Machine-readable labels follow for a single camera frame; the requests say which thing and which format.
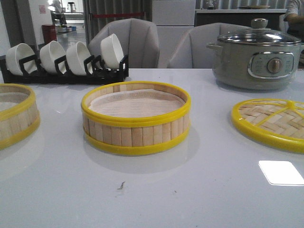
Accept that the person in background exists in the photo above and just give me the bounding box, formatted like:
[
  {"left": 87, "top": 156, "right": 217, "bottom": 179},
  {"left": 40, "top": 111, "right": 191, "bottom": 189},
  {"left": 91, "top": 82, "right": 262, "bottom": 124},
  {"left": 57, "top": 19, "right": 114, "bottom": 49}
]
[{"left": 284, "top": 0, "right": 304, "bottom": 31}]

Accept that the woven bamboo steamer lid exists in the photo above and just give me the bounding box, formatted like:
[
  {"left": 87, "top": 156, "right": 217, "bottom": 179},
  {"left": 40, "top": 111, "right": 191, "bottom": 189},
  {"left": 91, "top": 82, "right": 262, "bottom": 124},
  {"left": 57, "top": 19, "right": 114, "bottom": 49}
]
[{"left": 231, "top": 98, "right": 304, "bottom": 153}]

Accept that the white bowl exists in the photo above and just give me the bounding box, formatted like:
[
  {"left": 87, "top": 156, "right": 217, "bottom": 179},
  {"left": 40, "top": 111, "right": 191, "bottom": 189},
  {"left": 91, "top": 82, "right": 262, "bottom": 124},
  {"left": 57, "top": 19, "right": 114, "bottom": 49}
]
[
  {"left": 66, "top": 42, "right": 91, "bottom": 76},
  {"left": 100, "top": 34, "right": 124, "bottom": 69},
  {"left": 40, "top": 40, "right": 66, "bottom": 74},
  {"left": 5, "top": 43, "right": 35, "bottom": 76}
]

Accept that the grey chair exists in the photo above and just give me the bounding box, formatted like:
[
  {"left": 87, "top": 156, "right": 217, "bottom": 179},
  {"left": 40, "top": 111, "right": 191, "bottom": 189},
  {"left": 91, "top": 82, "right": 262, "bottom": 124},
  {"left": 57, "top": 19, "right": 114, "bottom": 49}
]
[
  {"left": 88, "top": 18, "right": 160, "bottom": 68},
  {"left": 167, "top": 22, "right": 245, "bottom": 69}
]

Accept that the bamboo steamer drawer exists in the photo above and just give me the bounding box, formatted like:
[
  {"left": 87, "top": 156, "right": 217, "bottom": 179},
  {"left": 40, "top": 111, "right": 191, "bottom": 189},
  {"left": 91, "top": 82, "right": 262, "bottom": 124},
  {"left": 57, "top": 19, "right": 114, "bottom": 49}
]
[
  {"left": 81, "top": 81, "right": 191, "bottom": 155},
  {"left": 0, "top": 84, "right": 40, "bottom": 149}
]

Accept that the left grey chair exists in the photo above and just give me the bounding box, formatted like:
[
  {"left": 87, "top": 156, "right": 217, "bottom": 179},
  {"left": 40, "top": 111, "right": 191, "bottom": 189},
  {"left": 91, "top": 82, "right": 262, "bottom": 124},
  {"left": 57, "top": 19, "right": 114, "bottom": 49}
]
[{"left": 88, "top": 18, "right": 160, "bottom": 68}]

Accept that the red bin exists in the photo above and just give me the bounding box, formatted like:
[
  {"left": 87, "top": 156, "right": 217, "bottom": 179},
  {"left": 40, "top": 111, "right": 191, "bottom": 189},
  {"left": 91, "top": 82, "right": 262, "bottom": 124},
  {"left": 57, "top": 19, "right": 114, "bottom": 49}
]
[{"left": 41, "top": 24, "right": 57, "bottom": 44}]

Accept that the white cabinet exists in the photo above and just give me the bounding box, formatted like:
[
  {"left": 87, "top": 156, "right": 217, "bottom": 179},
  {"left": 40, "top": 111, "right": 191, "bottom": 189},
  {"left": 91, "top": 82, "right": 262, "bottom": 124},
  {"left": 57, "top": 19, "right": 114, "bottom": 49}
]
[{"left": 152, "top": 0, "right": 196, "bottom": 68}]

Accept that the glass pot lid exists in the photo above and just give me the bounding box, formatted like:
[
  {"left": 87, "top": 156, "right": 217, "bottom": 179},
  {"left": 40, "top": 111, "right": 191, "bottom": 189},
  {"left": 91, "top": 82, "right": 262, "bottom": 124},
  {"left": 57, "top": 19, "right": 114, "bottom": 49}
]
[{"left": 218, "top": 18, "right": 301, "bottom": 46}]

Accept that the right grey chair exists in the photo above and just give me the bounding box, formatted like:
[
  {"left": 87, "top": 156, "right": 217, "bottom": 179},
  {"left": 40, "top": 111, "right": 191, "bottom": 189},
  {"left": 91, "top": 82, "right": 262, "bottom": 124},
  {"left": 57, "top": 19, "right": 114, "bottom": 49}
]
[{"left": 167, "top": 22, "right": 245, "bottom": 69}]

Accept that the grey-green electric pot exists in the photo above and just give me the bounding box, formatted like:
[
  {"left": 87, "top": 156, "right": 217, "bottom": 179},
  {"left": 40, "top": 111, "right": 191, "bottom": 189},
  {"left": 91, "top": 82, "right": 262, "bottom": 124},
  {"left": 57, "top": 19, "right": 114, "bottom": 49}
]
[{"left": 207, "top": 41, "right": 304, "bottom": 90}]

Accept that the black bowl rack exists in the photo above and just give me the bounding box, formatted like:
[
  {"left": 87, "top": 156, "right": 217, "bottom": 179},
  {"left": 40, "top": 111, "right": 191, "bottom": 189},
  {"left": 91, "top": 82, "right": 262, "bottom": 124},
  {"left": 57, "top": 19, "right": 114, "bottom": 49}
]
[{"left": 0, "top": 54, "right": 129, "bottom": 85}]

